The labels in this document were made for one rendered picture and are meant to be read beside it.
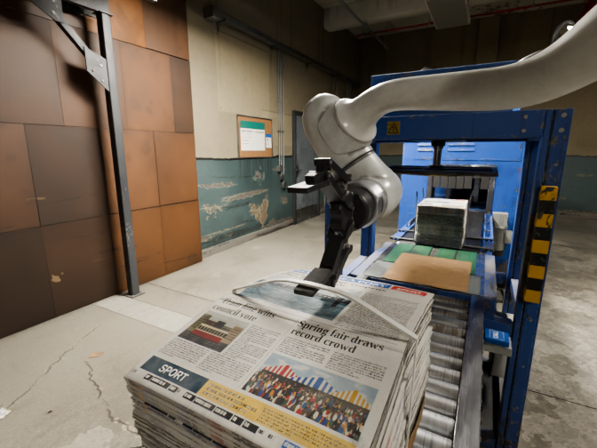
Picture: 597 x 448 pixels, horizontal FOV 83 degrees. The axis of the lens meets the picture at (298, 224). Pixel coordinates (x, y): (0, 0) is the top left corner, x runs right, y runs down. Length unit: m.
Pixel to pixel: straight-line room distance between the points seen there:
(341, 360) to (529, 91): 0.42
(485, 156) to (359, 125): 3.22
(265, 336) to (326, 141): 0.41
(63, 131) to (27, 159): 0.37
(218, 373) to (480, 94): 0.51
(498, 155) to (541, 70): 3.31
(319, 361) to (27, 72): 3.26
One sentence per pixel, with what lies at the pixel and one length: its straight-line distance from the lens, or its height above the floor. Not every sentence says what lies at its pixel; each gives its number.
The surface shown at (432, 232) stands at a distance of 2.35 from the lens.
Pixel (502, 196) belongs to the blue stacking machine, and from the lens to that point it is 3.89.
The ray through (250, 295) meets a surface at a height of 1.18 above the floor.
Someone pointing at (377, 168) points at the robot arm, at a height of 1.37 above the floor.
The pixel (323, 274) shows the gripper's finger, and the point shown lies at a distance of 0.51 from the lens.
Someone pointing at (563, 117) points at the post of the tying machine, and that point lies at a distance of 1.57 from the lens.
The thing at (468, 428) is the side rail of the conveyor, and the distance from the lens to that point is 0.95.
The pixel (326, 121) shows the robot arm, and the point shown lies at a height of 1.46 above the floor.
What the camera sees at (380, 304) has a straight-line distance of 0.54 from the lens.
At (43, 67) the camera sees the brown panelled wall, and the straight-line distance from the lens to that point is 3.51.
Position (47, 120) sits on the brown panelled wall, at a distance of 3.45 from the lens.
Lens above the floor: 1.40
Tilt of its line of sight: 12 degrees down
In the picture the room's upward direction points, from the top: straight up
